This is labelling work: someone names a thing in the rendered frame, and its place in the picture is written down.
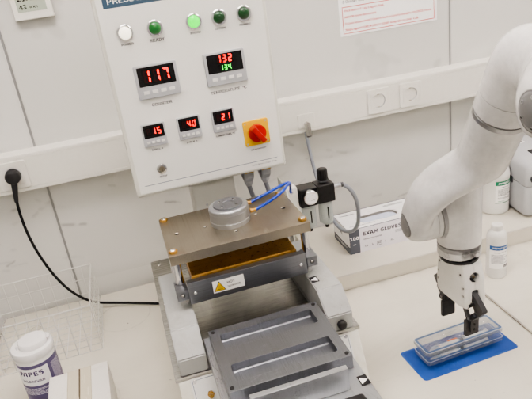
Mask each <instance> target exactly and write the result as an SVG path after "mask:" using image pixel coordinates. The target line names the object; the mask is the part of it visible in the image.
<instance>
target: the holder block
mask: <svg viewBox="0 0 532 399"><path fill-rule="evenodd" d="M208 334H209V338H210V342H211V346H212V349H213V352H214V354H215V358H216V361H217V364H218V368H219V370H220V373H221V376H222V380H223V383H224V386H225V388H226V392H227V395H228V398H229V399H249V395H250V394H253V393H257V392H260V391H263V390H267V389H270V388H273V387H276V386H280V385H282V384H285V383H288V382H293V381H295V380H298V379H301V378H305V377H308V376H311V375H314V374H318V373H321V372H323V371H328V370H331V369H333V368H336V367H341V366H343V365H346V366H347V368H348V369H350V368H353V367H354V365H353V356H352V353H351V352H350V351H349V349H348V347H347V346H346V345H345V343H344V342H343V341H342V339H341V338H340V336H339V335H338V333H337V332H336V330H335V329H334V328H333V326H332V325H331V323H330V322H329V320H328V319H327V317H326V316H325V315H324V314H323V312H322V311H321V309H320V307H319V306H318V305H317V303H316V302H310V303H307V304H304V305H301V306H296V307H293V308H290V309H287V310H282V311H279V312H276V313H271V314H269V315H265V316H262V317H257V318H254V319H251V320H248V321H243V322H240V323H237V324H234V325H229V326H226V327H223V328H220V329H216V330H212V331H210V332H208Z"/></svg>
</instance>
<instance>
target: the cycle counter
mask: <svg viewBox="0 0 532 399"><path fill-rule="evenodd" d="M141 75H142V81H143V85H149V84H154V83H159V82H166V81H171V80H172V77H171V73H170V69H169V65H166V66H158V67H154V68H149V69H145V70H141Z"/></svg>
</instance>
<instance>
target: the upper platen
mask: <svg viewBox="0 0 532 399"><path fill-rule="evenodd" d="M293 252H296V248H295V247H294V246H293V245H292V243H291V242H290V240H289V239H288V238H287V237H284V238H281V239H278V240H274V241H269V242H265V243H262V244H259V245H253V246H250V247H247V248H243V249H238V250H234V251H231V252H228V253H222V254H219V255H216V256H210V257H207V258H203V259H200V260H194V261H191V262H188V263H185V264H186V267H187V269H188V274H189V276H190V279H194V278H197V277H200V276H206V275H209V274H212V273H216V272H221V271H224V270H227V269H231V268H236V267H239V266H242V265H246V264H251V263H254V262H257V261H261V260H267V259H269V258H273V257H278V256H282V255H284V254H288V253H293Z"/></svg>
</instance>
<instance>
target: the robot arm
mask: <svg viewBox="0 0 532 399"><path fill-rule="evenodd" d="M525 134H527V135H528V136H530V137H531V138H532V23H528V24H524V25H520V26H517V27H515V28H513V29H512V30H511V31H509V32H508V33H506V34H505V35H504V36H503V37H502V38H501V39H500V41H499V42H498V43H497V45H496V46H495V48H494V49H493V51H492V54H491V56H490V58H489V61H488V64H487V66H486V68H485V71H484V74H483V77H482V79H481V83H480V85H479V88H478V91H477V94H476V96H475V99H474V101H473V105H472V108H471V110H470V113H469V117H468V119H467V121H466V124H465V128H464V131H463V133H462V137H461V140H460V142H459V144H458V146H457V147H456V148H454V149H453V150H452V151H451V152H449V153H447V154H445V155H444V156H442V157H441V158H439V159H438V160H436V161H435V162H433V163H432V164H431V165H429V166H428V167H427V168H426V169H425V170H424V171H423V172H422V173H421V174H420V175H419V176H418V177H417V178H416V179H415V180H414V181H413V183H412V185H411V187H410V189H409V190H408V193H407V196H406V198H405V202H404V205H403V207H402V211H401V229H402V231H403V234H404V235H405V236H406V237H407V238H408V239H409V240H410V241H430V240H433V239H436V238H437V253H438V254H439V259H438V269H437V273H436V274H434V277H435V281H436V282H437V288H438V289H439V292H440V293H439V297H440V298H441V299H442V300H441V315H442V316H446V315H449V314H453V313H454V312H455V303H457V304H458V305H459V306H460V307H462V308H463V310H464V313H465V319H464V335H465V336H469V335H472V334H474V333H478V331H479V318H480V317H483V316H484V315H485V314H486V313H487V312H488V311H487V309H486V307H485V304H484V303H485V279H484V272H483V268H482V263H481V260H480V259H479V256H480V255H481V251H482V203H483V186H484V185H486V184H488V183H491V182H492V181H494V180H496V179H497V178H499V177H500V176H501V175H502V174H503V173H504V172H505V171H506V169H507V167H508V166H509V165H510V163H511V160H512V158H513V157H514V155H515V152H516V150H517V149H518V147H519V144H520V143H521V141H522V139H523V136H524V135H525ZM471 301H472V303H471ZM471 307H473V310H474V313H472V314H470V312H469V308H471Z"/></svg>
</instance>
